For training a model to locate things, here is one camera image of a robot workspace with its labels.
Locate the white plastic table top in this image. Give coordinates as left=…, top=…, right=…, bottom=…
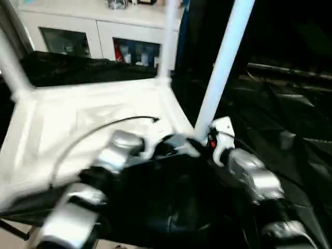
left=0, top=76, right=201, bottom=213

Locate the black plastic mat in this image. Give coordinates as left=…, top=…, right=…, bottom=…
left=0, top=50, right=332, bottom=249

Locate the dark metal rod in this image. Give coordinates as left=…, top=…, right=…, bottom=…
left=245, top=62, right=332, bottom=81

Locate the black box gold label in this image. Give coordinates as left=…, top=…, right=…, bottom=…
left=175, top=0, right=247, bottom=76

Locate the grey ornament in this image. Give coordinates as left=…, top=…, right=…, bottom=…
left=107, top=0, right=130, bottom=10

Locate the white glass-door cabinet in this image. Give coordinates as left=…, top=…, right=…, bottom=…
left=17, top=0, right=183, bottom=71

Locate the grey curtain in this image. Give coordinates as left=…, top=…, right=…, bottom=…
left=0, top=0, right=35, bottom=53

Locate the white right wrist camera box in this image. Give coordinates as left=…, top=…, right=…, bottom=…
left=206, top=116, right=236, bottom=167

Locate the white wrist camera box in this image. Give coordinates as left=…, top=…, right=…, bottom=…
left=206, top=116, right=236, bottom=167
left=141, top=129, right=167, bottom=159

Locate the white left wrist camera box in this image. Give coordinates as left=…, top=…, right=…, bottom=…
left=141, top=129, right=167, bottom=159

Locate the dark metal table frame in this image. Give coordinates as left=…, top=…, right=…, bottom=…
left=0, top=217, right=35, bottom=241

